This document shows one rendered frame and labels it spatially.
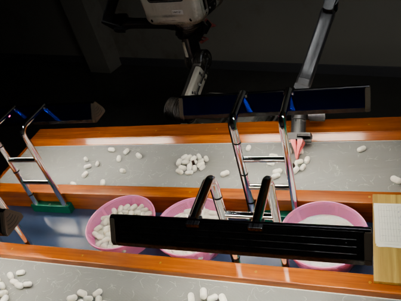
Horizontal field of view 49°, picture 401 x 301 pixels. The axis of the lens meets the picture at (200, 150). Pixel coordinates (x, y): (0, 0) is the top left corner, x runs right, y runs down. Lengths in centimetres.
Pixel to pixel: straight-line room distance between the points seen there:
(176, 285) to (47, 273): 49
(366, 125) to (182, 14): 94
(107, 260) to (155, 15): 118
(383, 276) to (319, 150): 62
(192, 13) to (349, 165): 96
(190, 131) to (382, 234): 96
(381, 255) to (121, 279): 80
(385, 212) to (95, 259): 95
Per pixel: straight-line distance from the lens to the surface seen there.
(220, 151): 183
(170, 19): 213
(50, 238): 189
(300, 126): 169
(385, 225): 142
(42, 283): 164
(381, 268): 132
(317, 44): 178
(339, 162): 169
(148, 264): 146
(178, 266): 142
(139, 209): 169
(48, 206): 199
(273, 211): 117
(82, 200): 190
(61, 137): 232
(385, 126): 181
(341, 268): 136
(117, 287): 149
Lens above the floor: 183
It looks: 36 degrees down
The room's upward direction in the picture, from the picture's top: 17 degrees counter-clockwise
